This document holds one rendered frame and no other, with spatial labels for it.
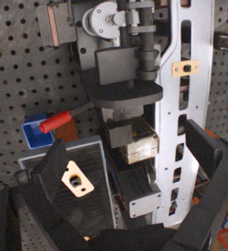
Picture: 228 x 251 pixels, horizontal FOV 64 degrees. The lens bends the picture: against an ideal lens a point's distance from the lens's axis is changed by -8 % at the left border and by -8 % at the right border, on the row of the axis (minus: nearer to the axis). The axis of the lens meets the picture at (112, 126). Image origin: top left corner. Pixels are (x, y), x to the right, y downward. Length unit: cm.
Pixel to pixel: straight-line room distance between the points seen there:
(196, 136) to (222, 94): 94
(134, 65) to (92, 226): 36
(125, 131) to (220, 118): 84
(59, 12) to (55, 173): 26
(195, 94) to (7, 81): 63
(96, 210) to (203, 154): 32
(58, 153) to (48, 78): 58
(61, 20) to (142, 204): 47
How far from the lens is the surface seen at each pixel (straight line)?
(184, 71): 54
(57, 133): 65
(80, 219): 46
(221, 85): 109
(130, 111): 41
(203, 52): 57
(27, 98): 78
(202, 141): 17
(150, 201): 57
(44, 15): 36
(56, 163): 19
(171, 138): 61
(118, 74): 30
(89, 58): 48
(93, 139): 33
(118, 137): 41
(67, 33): 36
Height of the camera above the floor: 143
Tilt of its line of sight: 58 degrees down
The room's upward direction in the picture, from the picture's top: 150 degrees clockwise
